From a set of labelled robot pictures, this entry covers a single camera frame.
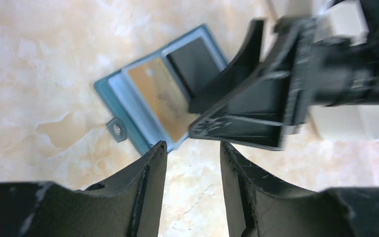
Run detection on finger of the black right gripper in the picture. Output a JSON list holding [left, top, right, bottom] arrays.
[[189, 18, 265, 114], [189, 71, 301, 151]]

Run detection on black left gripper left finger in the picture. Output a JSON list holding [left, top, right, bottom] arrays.
[[0, 141, 167, 237]]

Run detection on black credit card in holder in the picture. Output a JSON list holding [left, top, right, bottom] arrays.
[[166, 37, 222, 99]]

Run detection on white oblong plastic bin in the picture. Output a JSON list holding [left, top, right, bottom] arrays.
[[267, 0, 379, 141]]

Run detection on gold credit card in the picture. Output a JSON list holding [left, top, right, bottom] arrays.
[[127, 57, 197, 143]]

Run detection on blue leather card holder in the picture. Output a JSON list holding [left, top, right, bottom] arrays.
[[93, 24, 227, 155]]

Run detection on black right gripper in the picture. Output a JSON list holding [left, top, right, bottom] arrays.
[[274, 0, 379, 125]]

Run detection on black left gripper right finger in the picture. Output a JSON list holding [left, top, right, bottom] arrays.
[[220, 142, 379, 237]]

